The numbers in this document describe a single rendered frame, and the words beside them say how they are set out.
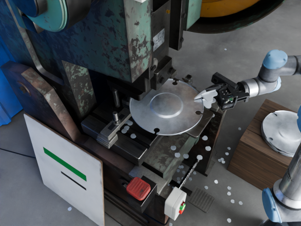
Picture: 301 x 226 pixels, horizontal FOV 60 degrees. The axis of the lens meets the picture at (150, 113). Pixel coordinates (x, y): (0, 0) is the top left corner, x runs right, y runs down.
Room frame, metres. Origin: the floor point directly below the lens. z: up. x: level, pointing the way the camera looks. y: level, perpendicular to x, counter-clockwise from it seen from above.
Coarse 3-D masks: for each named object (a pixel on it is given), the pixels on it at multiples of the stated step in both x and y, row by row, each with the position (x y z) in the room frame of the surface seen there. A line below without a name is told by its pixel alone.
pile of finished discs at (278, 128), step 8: (280, 112) 0.95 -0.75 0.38; (288, 112) 0.94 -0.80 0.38; (264, 120) 0.89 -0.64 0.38; (272, 120) 0.89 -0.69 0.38; (280, 120) 0.89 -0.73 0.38; (288, 120) 0.89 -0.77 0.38; (296, 120) 0.88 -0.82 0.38; (264, 128) 0.84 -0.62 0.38; (272, 128) 0.83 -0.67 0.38; (280, 128) 0.83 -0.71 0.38; (288, 128) 0.83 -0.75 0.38; (296, 128) 0.82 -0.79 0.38; (264, 136) 0.79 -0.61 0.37; (272, 136) 0.78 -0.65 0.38; (280, 136) 0.78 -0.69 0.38; (288, 136) 0.77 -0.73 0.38; (296, 136) 0.77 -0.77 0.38; (272, 144) 0.73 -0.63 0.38; (280, 144) 0.73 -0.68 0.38; (288, 144) 0.73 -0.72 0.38; (296, 144) 0.73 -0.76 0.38; (280, 152) 0.69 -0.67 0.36; (288, 152) 0.68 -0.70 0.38
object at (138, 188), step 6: (132, 180) 0.38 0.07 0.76; (138, 180) 0.38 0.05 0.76; (132, 186) 0.36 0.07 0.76; (138, 186) 0.35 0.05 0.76; (144, 186) 0.35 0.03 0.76; (132, 192) 0.34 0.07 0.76; (138, 192) 0.33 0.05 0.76; (144, 192) 0.33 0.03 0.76; (138, 198) 0.32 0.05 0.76; (144, 198) 0.32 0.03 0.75
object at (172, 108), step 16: (160, 96) 0.72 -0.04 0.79; (176, 96) 0.72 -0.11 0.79; (192, 96) 0.72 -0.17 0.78; (144, 112) 0.64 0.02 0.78; (160, 112) 0.64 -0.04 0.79; (176, 112) 0.63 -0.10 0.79; (192, 112) 0.64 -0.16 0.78; (144, 128) 0.56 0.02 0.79; (160, 128) 0.57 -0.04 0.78; (176, 128) 0.56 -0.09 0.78
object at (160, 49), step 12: (156, 0) 0.75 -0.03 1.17; (168, 0) 0.75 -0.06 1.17; (156, 12) 0.70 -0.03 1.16; (168, 12) 0.74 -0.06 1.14; (156, 24) 0.70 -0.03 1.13; (168, 24) 0.75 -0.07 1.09; (156, 36) 0.70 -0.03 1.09; (168, 36) 0.76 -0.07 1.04; (156, 48) 0.69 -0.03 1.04; (168, 48) 0.76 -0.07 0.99; (156, 60) 0.68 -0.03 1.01; (168, 60) 0.71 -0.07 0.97; (156, 72) 0.65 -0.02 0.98; (168, 72) 0.70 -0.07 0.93; (132, 84) 0.68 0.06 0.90; (144, 84) 0.65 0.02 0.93; (156, 84) 0.65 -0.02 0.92
